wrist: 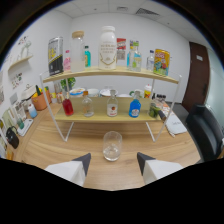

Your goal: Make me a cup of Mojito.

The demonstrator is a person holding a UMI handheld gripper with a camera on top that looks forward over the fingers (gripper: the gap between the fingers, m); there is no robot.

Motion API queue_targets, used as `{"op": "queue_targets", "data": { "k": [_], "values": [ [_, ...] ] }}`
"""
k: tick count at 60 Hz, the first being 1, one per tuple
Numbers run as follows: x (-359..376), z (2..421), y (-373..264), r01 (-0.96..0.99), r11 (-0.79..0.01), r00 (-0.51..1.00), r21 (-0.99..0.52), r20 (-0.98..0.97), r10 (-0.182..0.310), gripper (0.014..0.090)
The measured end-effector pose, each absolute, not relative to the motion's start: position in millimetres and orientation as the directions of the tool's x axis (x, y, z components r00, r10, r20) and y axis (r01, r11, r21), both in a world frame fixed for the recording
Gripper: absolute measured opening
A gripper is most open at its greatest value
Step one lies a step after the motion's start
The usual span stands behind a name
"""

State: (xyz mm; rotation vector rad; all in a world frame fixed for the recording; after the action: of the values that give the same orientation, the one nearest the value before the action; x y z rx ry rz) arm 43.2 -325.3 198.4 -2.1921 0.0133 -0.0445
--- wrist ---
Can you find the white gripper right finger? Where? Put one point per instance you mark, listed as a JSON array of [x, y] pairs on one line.
[[155, 169]]

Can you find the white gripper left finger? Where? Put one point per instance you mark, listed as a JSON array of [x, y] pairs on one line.
[[73, 170]]

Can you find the small green jar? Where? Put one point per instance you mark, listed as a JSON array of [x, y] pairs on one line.
[[154, 110]]

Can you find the clear bottle red white label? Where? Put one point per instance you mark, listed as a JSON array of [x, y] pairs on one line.
[[112, 108]]

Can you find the silver soda water can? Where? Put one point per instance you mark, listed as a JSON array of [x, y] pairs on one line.
[[55, 56]]

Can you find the clear drinking glass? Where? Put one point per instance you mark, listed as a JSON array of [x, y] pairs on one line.
[[112, 148]]

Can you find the white notebook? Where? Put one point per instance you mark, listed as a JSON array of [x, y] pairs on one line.
[[176, 126]]

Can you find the two-tier wooden shelf rack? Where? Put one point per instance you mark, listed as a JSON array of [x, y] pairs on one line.
[[100, 115]]

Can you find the black sofa chair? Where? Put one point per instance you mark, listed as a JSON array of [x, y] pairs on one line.
[[205, 133]]

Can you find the red liquid bottle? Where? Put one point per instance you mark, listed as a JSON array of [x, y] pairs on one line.
[[68, 107]]

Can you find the blue liquid bottle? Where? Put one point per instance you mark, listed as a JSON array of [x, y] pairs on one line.
[[135, 108]]

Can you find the white kitchen scale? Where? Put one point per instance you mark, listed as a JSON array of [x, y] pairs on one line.
[[25, 127]]

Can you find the black kettle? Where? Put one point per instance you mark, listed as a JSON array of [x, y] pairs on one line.
[[12, 139]]

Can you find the light blue small bottle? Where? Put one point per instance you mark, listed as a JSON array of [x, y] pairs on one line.
[[32, 111]]

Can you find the orange plant pot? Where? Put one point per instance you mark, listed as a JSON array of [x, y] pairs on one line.
[[40, 101]]

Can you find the white bottle with yellow label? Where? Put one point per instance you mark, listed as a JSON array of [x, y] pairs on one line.
[[147, 91]]

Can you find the white bowl with colourful rim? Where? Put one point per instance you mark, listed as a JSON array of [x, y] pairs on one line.
[[77, 92]]

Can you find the plain white bowl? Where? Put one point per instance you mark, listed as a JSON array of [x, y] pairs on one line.
[[93, 92]]

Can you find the wide white bowl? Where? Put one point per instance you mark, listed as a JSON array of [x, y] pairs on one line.
[[107, 92]]

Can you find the green potted plant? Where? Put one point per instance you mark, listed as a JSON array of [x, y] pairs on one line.
[[68, 82]]

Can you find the brown door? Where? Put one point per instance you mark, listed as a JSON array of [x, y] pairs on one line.
[[196, 76]]

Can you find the yellow printed can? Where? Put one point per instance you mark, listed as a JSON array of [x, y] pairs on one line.
[[161, 62]]

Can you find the pink bottle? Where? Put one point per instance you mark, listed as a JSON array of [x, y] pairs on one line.
[[67, 62]]

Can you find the small bottle with blue cap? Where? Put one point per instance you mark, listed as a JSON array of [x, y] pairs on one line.
[[150, 61]]

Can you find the clear bottle with green cap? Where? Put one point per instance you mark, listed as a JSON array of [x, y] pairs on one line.
[[137, 60]]

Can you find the teal liquid bottle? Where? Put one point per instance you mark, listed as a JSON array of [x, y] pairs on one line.
[[87, 58]]

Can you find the glass jar with cork lid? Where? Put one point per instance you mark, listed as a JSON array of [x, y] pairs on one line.
[[77, 53]]

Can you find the large white bottle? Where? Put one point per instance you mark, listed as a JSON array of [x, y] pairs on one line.
[[107, 50]]

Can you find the wooden wall shelf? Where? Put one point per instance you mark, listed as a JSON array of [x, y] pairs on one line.
[[20, 62]]

